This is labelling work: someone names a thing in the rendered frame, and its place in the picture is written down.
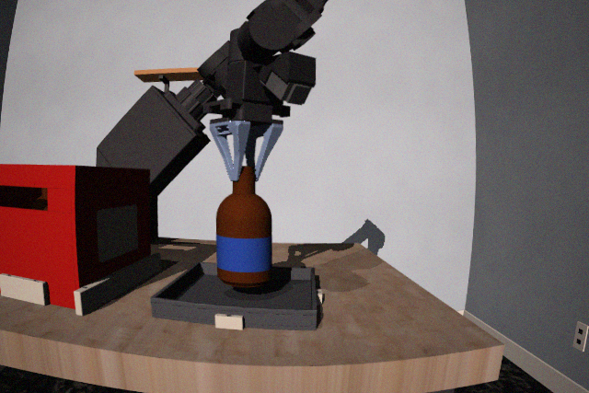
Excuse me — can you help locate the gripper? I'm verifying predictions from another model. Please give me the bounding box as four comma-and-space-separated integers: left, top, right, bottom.
202, 60, 291, 181

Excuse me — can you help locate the red crate with dividers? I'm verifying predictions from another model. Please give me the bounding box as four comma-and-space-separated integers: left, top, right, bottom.
0, 164, 151, 309

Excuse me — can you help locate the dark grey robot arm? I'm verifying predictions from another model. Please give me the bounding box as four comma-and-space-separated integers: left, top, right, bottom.
164, 0, 328, 133

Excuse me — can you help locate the orange bottle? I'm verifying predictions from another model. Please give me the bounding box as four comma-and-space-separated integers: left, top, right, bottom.
30, 188, 48, 210
216, 166, 272, 287

